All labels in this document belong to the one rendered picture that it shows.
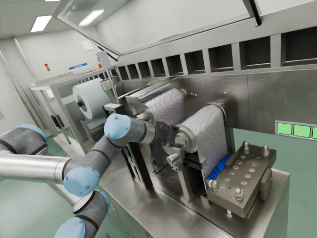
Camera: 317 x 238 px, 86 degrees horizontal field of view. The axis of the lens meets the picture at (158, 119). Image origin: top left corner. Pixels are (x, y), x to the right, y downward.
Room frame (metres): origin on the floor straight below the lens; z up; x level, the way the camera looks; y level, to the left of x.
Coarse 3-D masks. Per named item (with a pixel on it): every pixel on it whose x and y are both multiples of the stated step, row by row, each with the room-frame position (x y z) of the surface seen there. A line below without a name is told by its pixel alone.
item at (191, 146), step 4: (180, 128) 0.66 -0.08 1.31; (180, 132) 0.66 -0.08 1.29; (184, 132) 0.64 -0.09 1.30; (188, 132) 0.63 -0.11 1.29; (188, 136) 0.63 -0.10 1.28; (192, 140) 0.61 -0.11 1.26; (192, 144) 0.62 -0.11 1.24; (184, 148) 0.66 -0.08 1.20; (188, 148) 0.64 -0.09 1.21; (192, 148) 0.62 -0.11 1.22
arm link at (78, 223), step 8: (80, 216) 0.53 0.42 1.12; (64, 224) 0.50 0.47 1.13; (72, 224) 0.49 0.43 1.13; (80, 224) 0.48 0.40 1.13; (88, 224) 0.50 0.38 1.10; (96, 224) 0.51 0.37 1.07; (56, 232) 0.48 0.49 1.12; (64, 232) 0.47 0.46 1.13; (72, 232) 0.46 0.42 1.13; (80, 232) 0.45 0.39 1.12; (88, 232) 0.48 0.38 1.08; (96, 232) 0.50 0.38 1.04
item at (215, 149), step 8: (224, 128) 0.76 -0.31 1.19; (216, 136) 0.71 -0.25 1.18; (224, 136) 0.75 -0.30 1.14; (208, 144) 0.66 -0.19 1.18; (216, 144) 0.70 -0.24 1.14; (224, 144) 0.74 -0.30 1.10; (200, 152) 0.62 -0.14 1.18; (208, 152) 0.66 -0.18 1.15; (216, 152) 0.69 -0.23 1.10; (224, 152) 0.74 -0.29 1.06; (208, 160) 0.65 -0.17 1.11; (216, 160) 0.69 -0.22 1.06; (208, 168) 0.64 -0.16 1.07; (208, 176) 0.64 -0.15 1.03
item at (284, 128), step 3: (279, 123) 0.63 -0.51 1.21; (282, 123) 0.62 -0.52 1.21; (279, 126) 0.63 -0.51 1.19; (282, 126) 0.62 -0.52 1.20; (285, 126) 0.61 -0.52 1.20; (288, 126) 0.61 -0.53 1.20; (291, 126) 0.60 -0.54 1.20; (279, 129) 0.63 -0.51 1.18; (282, 129) 0.62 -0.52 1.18; (285, 129) 0.61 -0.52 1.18; (288, 129) 0.61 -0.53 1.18; (291, 129) 0.60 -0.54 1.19; (279, 132) 0.63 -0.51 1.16; (282, 132) 0.62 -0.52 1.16; (285, 132) 0.61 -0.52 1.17; (288, 132) 0.60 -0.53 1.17
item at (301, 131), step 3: (294, 126) 0.59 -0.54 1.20; (297, 126) 0.58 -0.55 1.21; (300, 126) 0.57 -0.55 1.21; (303, 126) 0.57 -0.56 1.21; (306, 126) 0.56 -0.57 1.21; (294, 129) 0.59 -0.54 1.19; (297, 129) 0.58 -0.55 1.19; (300, 129) 0.57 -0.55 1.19; (303, 129) 0.57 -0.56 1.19; (306, 129) 0.56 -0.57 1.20; (309, 129) 0.55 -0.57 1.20; (294, 132) 0.59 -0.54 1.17; (297, 132) 0.58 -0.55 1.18; (300, 132) 0.57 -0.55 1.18; (303, 132) 0.56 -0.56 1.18; (306, 132) 0.56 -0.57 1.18; (309, 132) 0.55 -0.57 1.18; (297, 135) 0.58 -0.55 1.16; (300, 135) 0.57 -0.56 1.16; (303, 135) 0.56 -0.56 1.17; (306, 135) 0.56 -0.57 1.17
